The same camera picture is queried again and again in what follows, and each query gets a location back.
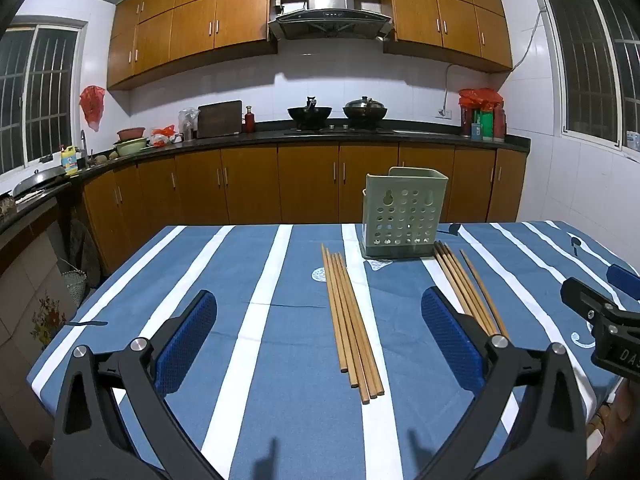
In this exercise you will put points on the woven basket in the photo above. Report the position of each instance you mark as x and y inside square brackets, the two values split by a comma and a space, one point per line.
[74, 287]

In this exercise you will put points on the gas stove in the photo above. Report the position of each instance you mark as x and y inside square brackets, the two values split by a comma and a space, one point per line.
[340, 130]

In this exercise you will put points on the small red bottle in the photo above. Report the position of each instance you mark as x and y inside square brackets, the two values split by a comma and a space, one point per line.
[249, 121]

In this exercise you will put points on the black kitchen countertop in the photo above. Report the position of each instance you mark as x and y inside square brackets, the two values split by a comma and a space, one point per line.
[250, 139]

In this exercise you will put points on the tall red bottle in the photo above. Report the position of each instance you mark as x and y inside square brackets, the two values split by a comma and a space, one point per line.
[499, 125]

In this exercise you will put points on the wooden wall cabinets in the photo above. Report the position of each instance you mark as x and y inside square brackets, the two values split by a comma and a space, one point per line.
[200, 25]

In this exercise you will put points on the yellow detergent bottle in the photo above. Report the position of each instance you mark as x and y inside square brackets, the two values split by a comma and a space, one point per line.
[70, 160]

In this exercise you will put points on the small dark spoon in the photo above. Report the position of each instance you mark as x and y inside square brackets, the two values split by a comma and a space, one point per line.
[576, 243]
[453, 229]

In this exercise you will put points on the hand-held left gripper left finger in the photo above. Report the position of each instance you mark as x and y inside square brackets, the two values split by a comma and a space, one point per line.
[187, 340]

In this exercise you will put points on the blue white striped tablecloth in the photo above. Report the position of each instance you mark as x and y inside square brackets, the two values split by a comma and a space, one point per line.
[400, 320]

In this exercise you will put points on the clear plastic bag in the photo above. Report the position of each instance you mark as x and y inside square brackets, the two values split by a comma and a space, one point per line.
[188, 122]

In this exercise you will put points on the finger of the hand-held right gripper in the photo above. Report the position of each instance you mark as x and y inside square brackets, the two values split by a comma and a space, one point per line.
[582, 295]
[625, 280]

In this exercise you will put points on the green carton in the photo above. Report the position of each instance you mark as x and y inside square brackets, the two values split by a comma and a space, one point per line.
[483, 127]

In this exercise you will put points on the bundle of wooden chopsticks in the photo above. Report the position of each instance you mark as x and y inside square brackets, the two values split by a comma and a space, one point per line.
[345, 320]
[463, 290]

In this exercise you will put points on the wall power outlet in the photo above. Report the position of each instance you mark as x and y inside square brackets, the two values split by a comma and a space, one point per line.
[444, 113]

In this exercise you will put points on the green basin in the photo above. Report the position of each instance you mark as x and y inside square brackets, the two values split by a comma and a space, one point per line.
[130, 147]

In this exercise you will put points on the dark cutting board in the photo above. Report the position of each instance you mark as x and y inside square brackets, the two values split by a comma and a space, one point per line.
[220, 119]

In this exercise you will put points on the black wok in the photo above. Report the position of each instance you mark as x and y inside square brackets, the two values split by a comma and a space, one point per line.
[310, 114]

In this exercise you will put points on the wok with metal lid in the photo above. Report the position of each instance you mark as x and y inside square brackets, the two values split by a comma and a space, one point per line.
[365, 109]

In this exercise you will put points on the wooden base cabinets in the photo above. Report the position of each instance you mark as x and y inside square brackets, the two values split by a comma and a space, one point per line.
[310, 185]

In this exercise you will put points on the dark red bottle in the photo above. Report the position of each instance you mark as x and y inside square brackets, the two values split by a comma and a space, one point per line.
[467, 122]

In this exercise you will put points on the steel range hood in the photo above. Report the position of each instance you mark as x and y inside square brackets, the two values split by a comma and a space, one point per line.
[330, 17]

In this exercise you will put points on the metal faucet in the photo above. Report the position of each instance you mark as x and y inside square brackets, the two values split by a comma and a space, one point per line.
[83, 140]

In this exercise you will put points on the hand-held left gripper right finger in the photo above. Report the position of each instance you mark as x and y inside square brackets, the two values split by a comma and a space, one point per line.
[450, 340]

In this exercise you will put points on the red basin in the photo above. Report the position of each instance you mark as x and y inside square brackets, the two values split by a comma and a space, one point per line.
[131, 133]

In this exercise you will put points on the white box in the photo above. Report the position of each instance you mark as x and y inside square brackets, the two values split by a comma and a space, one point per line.
[633, 141]

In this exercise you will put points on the orange plastic bag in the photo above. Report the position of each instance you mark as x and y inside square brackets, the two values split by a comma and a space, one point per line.
[162, 136]

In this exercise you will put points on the green perforated utensil holder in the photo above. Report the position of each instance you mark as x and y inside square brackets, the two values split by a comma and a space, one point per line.
[370, 185]

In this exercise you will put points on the metal pan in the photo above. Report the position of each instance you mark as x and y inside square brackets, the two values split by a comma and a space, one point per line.
[37, 178]

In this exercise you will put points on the barred window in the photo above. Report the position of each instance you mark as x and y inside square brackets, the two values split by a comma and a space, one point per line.
[595, 60]
[40, 95]

